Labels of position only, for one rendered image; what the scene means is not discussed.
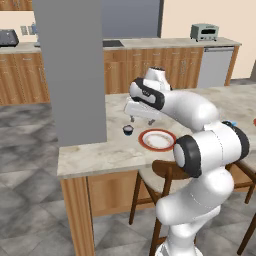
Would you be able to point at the silver dishwasher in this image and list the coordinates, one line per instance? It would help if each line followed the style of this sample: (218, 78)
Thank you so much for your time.
(215, 68)

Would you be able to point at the dark grey toaster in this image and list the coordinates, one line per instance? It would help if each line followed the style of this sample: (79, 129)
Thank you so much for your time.
(8, 38)

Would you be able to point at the wooden wall cupboard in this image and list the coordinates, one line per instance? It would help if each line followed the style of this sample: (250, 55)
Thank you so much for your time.
(16, 4)

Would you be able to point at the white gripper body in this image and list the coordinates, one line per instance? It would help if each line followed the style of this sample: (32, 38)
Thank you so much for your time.
(141, 110)

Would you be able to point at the black hob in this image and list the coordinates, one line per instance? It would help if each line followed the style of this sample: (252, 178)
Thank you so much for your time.
(112, 43)

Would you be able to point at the wooden island cabinet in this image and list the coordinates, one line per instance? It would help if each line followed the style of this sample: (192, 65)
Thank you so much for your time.
(106, 196)

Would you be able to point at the light blue yogurt container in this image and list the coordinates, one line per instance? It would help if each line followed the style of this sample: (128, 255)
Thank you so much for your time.
(232, 123)

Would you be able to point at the dark blue yogurt container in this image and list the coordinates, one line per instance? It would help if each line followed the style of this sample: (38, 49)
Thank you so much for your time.
(128, 130)

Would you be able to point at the pale green toaster oven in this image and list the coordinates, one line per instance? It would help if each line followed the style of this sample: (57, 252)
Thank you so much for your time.
(204, 32)

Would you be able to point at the tall grey panel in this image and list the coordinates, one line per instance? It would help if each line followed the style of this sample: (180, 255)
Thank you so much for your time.
(73, 73)

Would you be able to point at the wooden base cupboard run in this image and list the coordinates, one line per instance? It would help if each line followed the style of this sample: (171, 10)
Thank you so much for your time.
(133, 70)

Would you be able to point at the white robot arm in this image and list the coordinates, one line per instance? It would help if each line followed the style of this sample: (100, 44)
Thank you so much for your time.
(200, 146)

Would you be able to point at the wooden stool with cushion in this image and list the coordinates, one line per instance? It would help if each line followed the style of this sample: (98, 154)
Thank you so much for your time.
(156, 180)
(245, 173)

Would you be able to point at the red-rimmed white plate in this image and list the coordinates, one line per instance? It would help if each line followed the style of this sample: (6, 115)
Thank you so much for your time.
(254, 122)
(156, 140)

